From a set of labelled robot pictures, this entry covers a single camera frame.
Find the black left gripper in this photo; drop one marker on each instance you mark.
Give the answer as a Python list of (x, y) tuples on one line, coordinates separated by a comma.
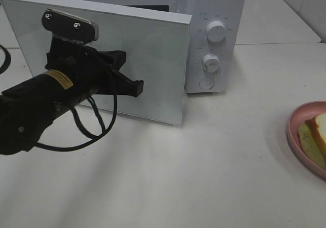
[(87, 67)]

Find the round door release button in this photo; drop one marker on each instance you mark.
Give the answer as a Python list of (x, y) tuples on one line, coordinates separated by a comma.
[(206, 83)]

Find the white microwave knob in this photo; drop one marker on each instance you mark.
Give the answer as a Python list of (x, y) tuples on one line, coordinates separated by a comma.
[(210, 63), (216, 31)]

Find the pink round plate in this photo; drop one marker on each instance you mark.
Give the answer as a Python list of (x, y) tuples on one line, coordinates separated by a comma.
[(297, 117)]

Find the white bread sandwich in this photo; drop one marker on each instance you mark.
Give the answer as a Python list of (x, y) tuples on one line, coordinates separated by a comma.
[(312, 138)]

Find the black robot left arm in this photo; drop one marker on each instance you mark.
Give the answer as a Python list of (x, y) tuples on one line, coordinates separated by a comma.
[(30, 107)]

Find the white microwave oven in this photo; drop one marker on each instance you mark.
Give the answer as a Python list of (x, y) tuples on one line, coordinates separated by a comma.
[(200, 13)]

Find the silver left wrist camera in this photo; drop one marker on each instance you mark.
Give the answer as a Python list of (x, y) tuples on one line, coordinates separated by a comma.
[(70, 26)]

